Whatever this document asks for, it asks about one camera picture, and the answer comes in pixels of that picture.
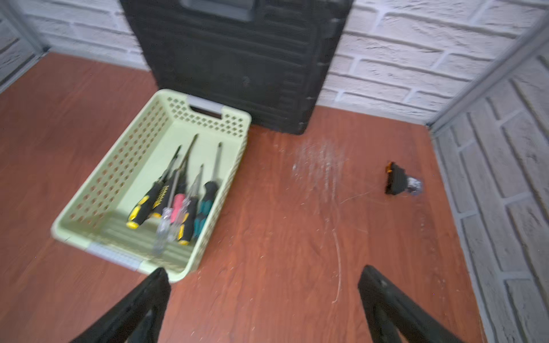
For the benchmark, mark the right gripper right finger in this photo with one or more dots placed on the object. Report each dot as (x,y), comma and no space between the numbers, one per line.
(391,315)

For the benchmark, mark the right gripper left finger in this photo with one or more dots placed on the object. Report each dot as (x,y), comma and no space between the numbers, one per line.
(138,317)

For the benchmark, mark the clear handle small screwdriver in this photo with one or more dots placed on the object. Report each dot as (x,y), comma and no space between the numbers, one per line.
(164,226)

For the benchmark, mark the clear red handle screwdriver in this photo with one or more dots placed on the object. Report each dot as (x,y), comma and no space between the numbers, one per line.
(192,191)

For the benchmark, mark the black yellow screwdriver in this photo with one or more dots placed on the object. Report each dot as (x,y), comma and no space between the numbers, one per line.
(142,210)
(185,232)

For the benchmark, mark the pink handle screwdriver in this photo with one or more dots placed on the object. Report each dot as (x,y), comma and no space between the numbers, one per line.
(179,194)

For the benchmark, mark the green black handle screwdriver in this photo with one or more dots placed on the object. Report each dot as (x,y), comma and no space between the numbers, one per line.
(211,189)

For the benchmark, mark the light green plastic bin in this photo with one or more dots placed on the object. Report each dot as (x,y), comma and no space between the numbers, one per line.
(214,136)

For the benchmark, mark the small black knob object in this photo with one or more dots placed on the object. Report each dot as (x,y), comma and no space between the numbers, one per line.
(398,181)

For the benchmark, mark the black plastic tool case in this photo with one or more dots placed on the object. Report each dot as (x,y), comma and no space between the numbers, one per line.
(268,58)

